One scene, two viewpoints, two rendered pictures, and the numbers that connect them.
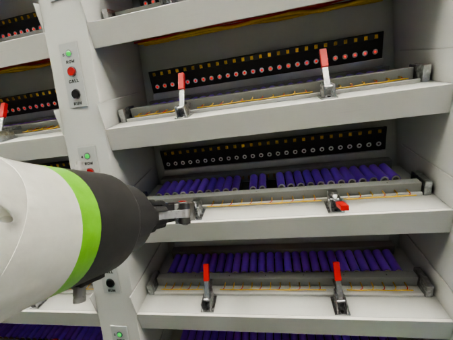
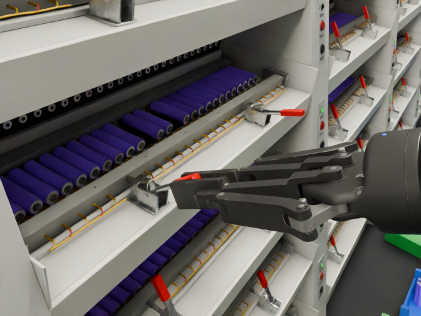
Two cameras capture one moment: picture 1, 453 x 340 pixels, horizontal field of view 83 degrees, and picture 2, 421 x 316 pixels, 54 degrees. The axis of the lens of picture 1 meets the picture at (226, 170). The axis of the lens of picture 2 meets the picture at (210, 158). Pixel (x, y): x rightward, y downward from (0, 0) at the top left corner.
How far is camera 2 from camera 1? 50 cm
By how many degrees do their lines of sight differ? 65
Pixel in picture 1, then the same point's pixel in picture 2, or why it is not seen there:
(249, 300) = (203, 284)
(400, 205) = (286, 101)
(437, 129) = (287, 23)
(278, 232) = not seen: hidden behind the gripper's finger
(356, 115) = (272, 12)
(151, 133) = (81, 63)
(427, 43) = not seen: outside the picture
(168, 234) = (131, 259)
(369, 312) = not seen: hidden behind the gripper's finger
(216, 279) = (153, 294)
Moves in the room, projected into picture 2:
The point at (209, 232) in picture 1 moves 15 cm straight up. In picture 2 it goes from (180, 216) to (160, 95)
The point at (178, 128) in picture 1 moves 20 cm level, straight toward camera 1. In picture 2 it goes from (129, 46) to (358, 27)
